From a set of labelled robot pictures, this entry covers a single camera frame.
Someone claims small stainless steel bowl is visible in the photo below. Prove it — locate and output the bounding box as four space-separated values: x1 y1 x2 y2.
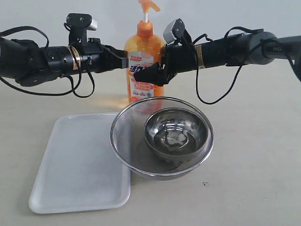
143 107 209 162

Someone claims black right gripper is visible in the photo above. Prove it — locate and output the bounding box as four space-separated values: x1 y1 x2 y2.
134 44 199 86

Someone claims black right camera cable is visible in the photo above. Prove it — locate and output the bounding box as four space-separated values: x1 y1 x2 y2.
191 26 301 105

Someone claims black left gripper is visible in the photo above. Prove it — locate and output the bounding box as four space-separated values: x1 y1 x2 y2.
79 38 128 73

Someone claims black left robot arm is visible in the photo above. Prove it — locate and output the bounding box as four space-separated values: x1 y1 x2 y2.
0 38 128 87

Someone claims orange dish soap pump bottle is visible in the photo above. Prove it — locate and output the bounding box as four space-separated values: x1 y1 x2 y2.
124 0 164 104

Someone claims white rectangular plastic tray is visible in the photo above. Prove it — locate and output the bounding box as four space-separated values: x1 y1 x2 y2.
28 113 131 214

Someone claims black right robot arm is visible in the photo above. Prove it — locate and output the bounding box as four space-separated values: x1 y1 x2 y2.
134 29 301 86

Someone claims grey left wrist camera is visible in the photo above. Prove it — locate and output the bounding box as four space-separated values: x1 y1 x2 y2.
64 13 97 46

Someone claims steel mesh strainer basket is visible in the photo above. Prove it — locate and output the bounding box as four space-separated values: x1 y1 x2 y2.
110 97 214 181

